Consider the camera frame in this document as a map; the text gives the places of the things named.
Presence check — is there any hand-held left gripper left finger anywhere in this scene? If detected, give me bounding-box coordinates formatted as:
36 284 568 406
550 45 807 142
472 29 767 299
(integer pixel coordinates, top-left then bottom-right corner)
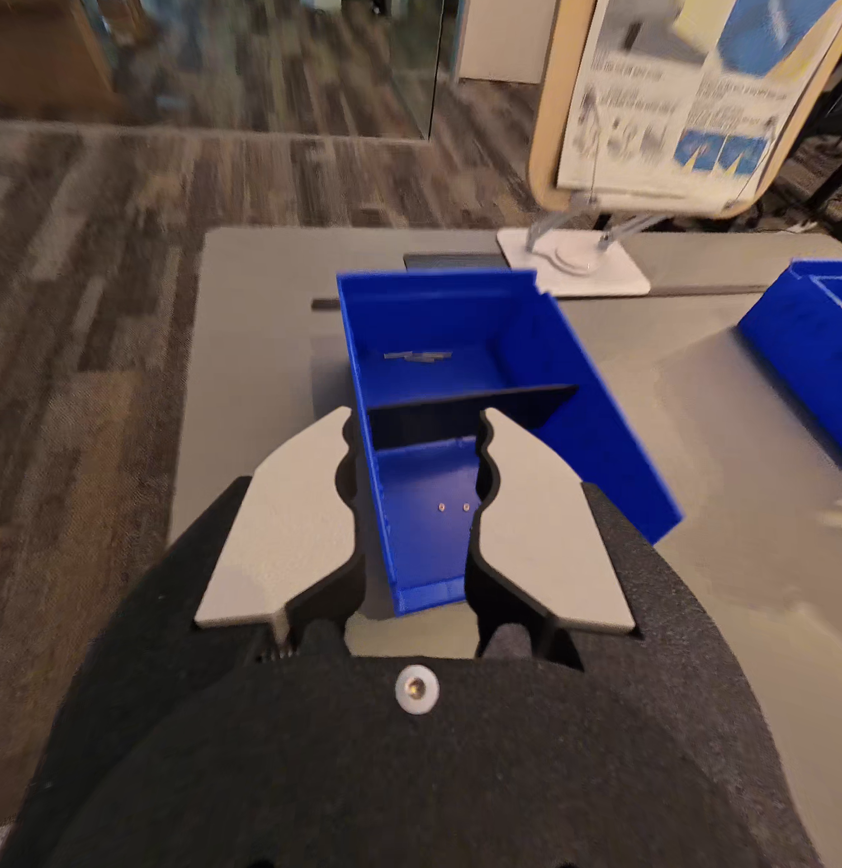
192 406 368 645

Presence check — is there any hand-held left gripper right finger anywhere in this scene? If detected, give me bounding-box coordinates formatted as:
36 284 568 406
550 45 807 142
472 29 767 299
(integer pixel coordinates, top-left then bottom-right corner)
465 407 638 645

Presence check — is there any blue plastic parts bin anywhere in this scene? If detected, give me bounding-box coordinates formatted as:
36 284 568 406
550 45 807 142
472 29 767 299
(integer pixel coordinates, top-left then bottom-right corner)
736 258 842 470
336 269 685 617

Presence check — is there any white poster clip holder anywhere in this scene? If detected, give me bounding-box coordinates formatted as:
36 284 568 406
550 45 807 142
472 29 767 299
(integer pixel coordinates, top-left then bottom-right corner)
526 192 674 276

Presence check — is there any wooden poster board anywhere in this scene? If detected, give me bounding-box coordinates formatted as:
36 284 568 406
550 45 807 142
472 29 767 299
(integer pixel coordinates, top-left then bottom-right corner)
528 0 842 220

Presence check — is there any printed instruction poster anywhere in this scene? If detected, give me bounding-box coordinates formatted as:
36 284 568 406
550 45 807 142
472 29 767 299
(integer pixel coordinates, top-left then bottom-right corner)
555 0 842 206

